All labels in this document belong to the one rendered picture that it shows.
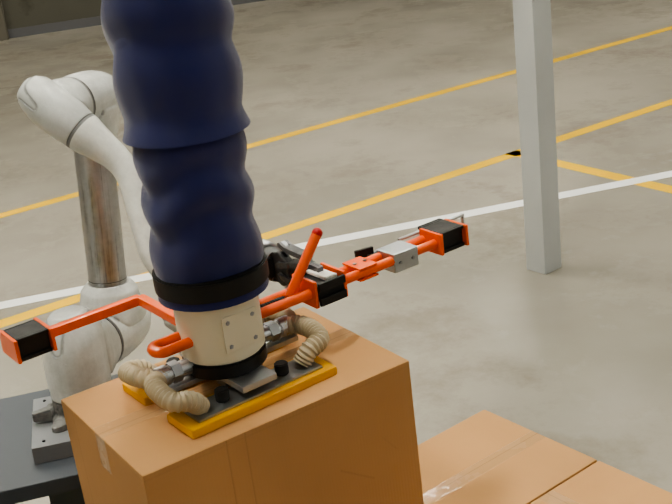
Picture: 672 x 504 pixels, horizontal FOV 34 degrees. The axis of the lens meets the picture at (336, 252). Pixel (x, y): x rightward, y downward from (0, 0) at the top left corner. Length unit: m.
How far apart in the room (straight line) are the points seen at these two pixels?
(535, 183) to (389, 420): 3.10
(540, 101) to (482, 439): 2.45
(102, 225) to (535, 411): 1.97
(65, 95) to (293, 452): 1.04
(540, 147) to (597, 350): 1.06
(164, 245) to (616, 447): 2.29
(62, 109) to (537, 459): 1.46
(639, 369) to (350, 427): 2.42
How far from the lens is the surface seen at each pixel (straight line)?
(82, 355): 2.79
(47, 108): 2.68
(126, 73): 1.99
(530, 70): 5.11
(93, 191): 2.86
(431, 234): 2.49
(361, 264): 2.38
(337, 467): 2.24
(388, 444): 2.30
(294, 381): 2.19
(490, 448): 2.96
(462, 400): 4.31
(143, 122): 2.01
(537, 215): 5.31
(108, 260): 2.91
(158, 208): 2.05
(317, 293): 2.28
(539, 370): 4.50
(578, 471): 2.86
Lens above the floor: 2.08
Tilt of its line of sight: 21 degrees down
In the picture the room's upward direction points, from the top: 7 degrees counter-clockwise
